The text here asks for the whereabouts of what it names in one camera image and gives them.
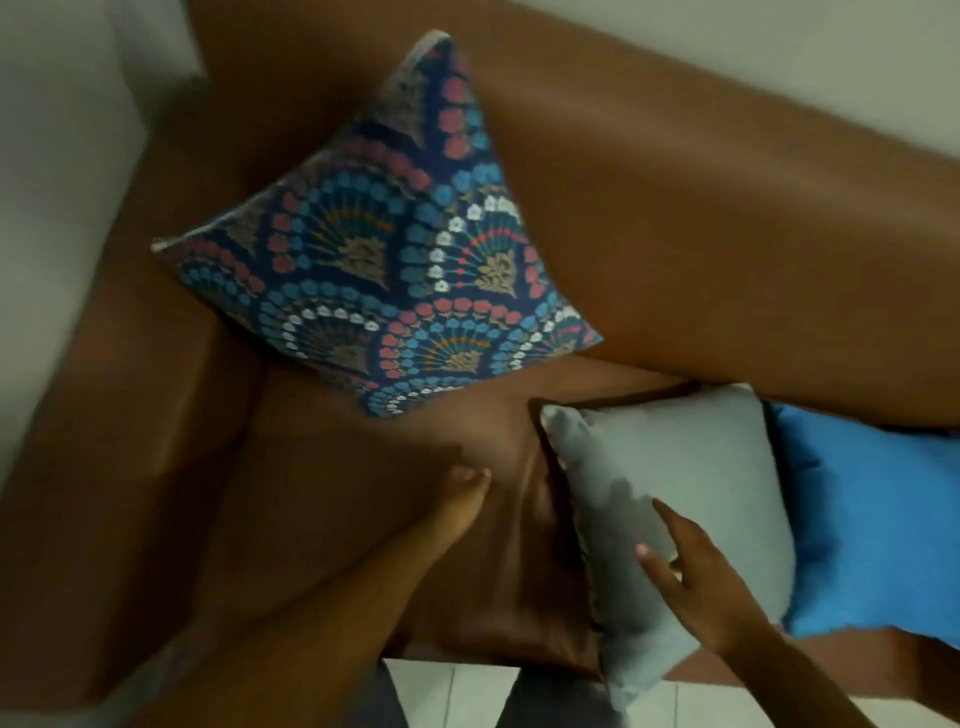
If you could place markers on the person's left hand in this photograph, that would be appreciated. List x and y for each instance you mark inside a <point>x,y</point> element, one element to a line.
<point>448,514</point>

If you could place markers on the person's right hand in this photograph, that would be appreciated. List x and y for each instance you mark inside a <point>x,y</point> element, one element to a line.
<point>709,592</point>

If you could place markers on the person's right thumb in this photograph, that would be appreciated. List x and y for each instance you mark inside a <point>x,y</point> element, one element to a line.
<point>656,570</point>

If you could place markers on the person's left fingers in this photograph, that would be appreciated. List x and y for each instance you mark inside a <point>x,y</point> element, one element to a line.
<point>466,487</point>

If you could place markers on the plain grey cushion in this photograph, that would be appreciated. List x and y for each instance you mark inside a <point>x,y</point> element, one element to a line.
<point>675,457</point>

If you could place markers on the person's left forearm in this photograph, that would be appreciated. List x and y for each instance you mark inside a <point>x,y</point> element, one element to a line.
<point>315,645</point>

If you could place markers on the person's right forearm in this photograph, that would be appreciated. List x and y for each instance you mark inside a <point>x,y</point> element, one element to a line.
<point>787,682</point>

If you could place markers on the blue fan-patterned cushion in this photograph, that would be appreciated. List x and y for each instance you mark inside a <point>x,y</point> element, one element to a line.
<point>390,285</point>

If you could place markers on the plain blue cushion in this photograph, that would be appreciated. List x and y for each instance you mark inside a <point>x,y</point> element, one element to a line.
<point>877,525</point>

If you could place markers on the brown leather sofa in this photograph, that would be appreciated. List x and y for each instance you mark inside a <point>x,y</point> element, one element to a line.
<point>712,262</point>

